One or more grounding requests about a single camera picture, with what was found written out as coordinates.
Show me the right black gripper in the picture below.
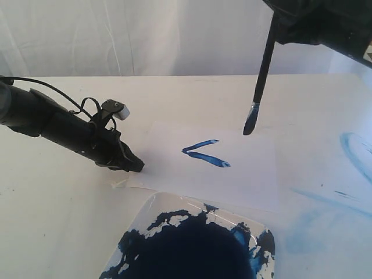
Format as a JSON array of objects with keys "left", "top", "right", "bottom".
[{"left": 264, "top": 0, "right": 371, "bottom": 68}]

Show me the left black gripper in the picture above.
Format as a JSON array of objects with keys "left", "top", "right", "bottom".
[{"left": 76, "top": 122, "right": 145, "bottom": 173}]

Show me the white paper sheet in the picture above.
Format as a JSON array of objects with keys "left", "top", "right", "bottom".
[{"left": 127, "top": 121, "right": 281, "bottom": 212}]

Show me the black paintbrush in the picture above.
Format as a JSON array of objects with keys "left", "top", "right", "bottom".
[{"left": 243, "top": 13, "right": 278, "bottom": 135}]

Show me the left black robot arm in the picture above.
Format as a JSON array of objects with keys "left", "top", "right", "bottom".
[{"left": 1, "top": 82, "right": 144, "bottom": 173}]

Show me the white square paint plate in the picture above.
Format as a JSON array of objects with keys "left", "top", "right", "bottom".
[{"left": 101, "top": 192, "right": 276, "bottom": 278}]

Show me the white backdrop curtain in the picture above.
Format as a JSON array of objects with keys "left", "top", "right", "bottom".
[{"left": 0, "top": 0, "right": 372, "bottom": 78}]

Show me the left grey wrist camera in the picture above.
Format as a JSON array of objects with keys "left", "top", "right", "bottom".
[{"left": 102, "top": 99, "right": 130, "bottom": 121}]

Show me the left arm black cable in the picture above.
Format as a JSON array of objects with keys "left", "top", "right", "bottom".
[{"left": 0, "top": 75, "right": 117, "bottom": 131}]

